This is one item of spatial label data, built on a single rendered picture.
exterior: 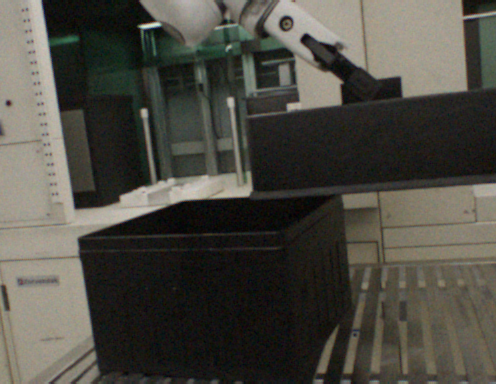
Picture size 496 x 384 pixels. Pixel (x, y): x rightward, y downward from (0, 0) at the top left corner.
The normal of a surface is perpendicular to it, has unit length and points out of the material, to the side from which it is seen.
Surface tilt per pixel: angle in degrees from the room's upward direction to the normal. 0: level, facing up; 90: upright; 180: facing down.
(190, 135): 90
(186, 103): 90
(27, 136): 90
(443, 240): 90
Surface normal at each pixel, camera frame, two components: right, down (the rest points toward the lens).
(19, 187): -0.26, 0.15
